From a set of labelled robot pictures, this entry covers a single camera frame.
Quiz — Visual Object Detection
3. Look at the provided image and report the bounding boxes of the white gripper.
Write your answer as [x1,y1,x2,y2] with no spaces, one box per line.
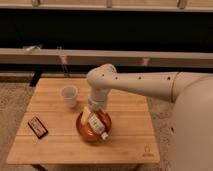
[81,90,108,124]

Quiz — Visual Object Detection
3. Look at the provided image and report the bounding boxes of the black eraser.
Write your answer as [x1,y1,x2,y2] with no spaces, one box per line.
[27,116,48,139]

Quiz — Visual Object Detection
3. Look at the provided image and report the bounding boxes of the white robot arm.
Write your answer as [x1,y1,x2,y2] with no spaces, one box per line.
[86,64,213,171]

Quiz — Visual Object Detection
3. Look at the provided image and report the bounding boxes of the white bottle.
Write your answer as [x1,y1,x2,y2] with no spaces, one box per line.
[88,114,108,141]

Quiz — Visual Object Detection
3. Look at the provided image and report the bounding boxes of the red-brown bowl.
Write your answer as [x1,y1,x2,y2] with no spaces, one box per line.
[76,110,112,142]

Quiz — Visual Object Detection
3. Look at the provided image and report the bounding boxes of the white plastic cup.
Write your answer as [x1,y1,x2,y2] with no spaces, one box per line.
[60,85,78,108]

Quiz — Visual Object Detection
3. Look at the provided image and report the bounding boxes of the wooden table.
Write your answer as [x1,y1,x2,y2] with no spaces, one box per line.
[7,78,160,164]

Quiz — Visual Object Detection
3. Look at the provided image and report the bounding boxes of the wooden bench rail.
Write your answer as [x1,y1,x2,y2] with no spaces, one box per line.
[0,47,213,68]

